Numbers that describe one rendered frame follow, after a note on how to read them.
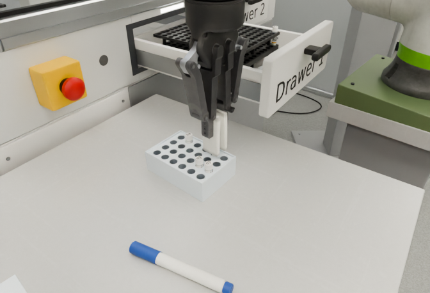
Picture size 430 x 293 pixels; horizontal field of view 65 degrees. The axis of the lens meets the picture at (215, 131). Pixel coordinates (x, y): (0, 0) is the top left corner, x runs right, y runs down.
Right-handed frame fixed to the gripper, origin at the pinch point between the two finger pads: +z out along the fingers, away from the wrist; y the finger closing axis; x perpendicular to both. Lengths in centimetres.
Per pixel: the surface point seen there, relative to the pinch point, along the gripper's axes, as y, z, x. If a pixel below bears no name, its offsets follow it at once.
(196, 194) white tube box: -7.0, 6.7, -2.2
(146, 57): 10.6, -2.3, 27.8
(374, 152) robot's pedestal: 39.7, 19.2, -16.4
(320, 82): 187, 74, 55
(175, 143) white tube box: -1.3, 5.0, 7.8
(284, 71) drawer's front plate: 16.3, -5.3, -2.4
